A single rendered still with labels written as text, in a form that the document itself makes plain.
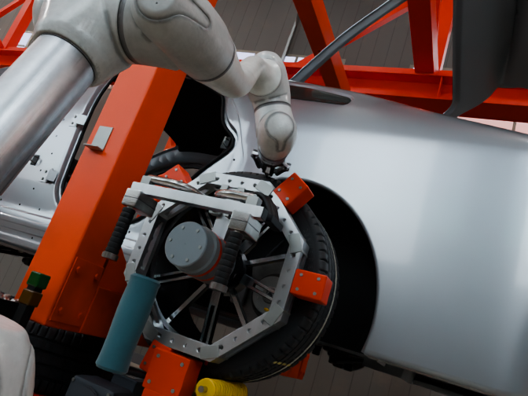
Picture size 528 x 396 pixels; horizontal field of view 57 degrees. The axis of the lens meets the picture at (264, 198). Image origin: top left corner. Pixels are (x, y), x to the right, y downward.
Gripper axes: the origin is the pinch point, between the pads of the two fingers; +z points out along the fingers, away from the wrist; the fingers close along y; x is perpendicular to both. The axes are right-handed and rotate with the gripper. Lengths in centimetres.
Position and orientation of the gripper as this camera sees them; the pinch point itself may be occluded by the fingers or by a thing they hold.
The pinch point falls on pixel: (268, 172)
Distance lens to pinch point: 160.6
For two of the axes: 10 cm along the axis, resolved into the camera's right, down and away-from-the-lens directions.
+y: 9.2, 3.8, -0.3
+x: 3.8, -8.9, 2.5
